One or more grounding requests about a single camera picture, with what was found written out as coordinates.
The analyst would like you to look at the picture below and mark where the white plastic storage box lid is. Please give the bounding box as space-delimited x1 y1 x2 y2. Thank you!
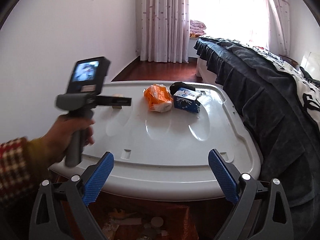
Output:
51 81 261 202

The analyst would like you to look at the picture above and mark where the black sock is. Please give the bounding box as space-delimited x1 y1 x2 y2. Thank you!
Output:
169 81 196 95

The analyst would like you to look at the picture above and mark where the pink right curtain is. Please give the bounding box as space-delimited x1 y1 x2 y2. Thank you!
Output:
268 0 291 56

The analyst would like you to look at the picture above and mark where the plaid sleeve left forearm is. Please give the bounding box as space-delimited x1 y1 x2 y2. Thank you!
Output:
1 137 50 203

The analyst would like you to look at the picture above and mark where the pink white left curtain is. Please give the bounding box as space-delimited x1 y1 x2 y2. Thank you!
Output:
140 0 190 63

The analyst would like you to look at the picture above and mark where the orange plastic bag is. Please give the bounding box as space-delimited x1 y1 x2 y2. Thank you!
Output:
143 84 173 113

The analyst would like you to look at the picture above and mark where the white bed frame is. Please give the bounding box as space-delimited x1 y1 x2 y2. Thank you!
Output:
196 56 223 88

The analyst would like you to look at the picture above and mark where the blue white tissue box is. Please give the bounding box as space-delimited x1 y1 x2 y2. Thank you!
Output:
173 88 201 113

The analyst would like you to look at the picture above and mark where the folded pink quilt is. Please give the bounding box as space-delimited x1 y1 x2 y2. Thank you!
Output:
190 20 206 38

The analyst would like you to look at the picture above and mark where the person's left hand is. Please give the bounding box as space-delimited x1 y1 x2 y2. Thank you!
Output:
41 115 95 167

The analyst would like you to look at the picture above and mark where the small wooden block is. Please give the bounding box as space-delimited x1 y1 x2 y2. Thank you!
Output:
112 94 123 109

